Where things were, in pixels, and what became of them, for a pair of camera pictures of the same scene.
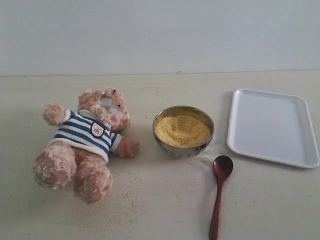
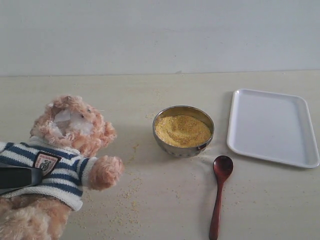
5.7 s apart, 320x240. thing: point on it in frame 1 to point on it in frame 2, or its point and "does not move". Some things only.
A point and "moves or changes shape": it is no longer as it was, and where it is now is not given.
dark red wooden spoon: [223, 166] does not move
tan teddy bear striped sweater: [78, 155] moves or changes shape
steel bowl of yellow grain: [183, 131] does not move
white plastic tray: [272, 126] does not move
